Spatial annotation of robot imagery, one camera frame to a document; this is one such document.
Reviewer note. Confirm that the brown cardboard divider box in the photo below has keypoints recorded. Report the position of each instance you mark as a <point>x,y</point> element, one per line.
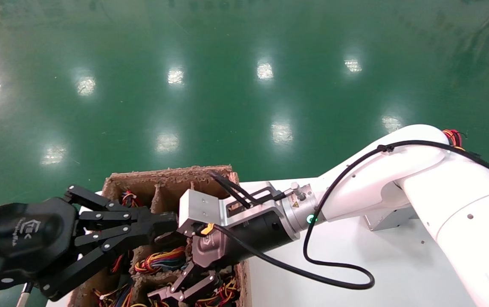
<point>172,172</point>

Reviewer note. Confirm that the silver power supply lying flat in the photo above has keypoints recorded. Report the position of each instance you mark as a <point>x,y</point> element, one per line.
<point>391,219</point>

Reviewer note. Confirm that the silver power supply with fan grille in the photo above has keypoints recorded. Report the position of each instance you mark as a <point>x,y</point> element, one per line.
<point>163,260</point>

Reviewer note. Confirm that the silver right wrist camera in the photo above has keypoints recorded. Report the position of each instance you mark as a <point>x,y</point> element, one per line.
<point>197,204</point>

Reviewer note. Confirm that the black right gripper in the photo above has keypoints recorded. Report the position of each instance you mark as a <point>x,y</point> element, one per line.
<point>253,236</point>

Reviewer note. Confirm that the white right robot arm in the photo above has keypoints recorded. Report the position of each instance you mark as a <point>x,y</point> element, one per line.
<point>461,200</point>

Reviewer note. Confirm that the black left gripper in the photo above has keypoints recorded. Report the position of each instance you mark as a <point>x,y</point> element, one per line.
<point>22,238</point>

